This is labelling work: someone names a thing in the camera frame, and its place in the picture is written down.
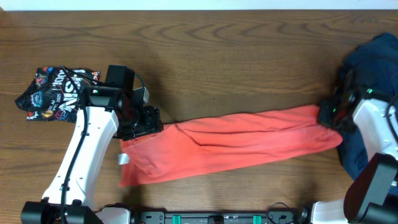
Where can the navy blue garment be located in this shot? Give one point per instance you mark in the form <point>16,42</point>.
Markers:
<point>374,64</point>

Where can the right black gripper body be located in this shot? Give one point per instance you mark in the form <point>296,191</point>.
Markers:
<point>334,117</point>

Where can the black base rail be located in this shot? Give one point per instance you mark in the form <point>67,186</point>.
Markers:
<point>278,216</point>

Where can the black printed folded t-shirt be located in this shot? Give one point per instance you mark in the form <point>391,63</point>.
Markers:
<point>52,95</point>

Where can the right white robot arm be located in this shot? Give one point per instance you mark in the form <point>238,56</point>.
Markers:
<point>368,199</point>

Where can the orange printed t-shirt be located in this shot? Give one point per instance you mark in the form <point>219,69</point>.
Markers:
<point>208,145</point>

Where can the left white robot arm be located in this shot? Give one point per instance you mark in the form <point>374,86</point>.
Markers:
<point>109,112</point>

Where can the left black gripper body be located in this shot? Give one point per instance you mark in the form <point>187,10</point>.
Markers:
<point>141,122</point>

